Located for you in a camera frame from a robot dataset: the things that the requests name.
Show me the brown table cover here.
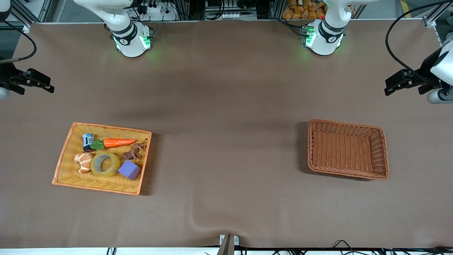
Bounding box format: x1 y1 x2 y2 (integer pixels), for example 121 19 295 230
0 19 453 249

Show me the purple foam cube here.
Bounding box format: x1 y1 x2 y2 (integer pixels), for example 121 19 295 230
118 160 142 181

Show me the brown wicker basket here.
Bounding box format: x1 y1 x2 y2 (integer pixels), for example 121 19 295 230
307 119 389 180

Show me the bag of orange snacks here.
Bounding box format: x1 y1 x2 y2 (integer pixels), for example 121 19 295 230
282 0 327 20

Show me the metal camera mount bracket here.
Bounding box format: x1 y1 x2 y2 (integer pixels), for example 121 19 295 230
219 234 240 255

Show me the small blue can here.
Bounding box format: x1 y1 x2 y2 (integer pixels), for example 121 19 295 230
82 133 95 152

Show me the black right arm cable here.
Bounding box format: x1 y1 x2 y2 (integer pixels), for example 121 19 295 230
0 21 37 63

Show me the yellow woven tray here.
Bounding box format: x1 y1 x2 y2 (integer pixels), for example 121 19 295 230
52 122 152 196

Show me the toy croissant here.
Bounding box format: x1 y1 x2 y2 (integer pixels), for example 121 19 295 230
74 152 94 174

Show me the aluminium frame profile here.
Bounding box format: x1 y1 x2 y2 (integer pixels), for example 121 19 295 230
10 0 48 28
423 3 453 28

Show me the orange toy carrot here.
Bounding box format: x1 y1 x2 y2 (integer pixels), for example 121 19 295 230
90 138 137 151

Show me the brown toy horse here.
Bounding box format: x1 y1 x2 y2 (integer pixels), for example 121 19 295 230
122 139 148 160

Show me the yellowish clear tape roll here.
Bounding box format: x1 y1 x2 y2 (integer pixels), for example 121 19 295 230
91 152 121 178

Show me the white power strip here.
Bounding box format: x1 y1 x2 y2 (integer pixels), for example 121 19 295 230
220 13 258 20
143 4 177 21

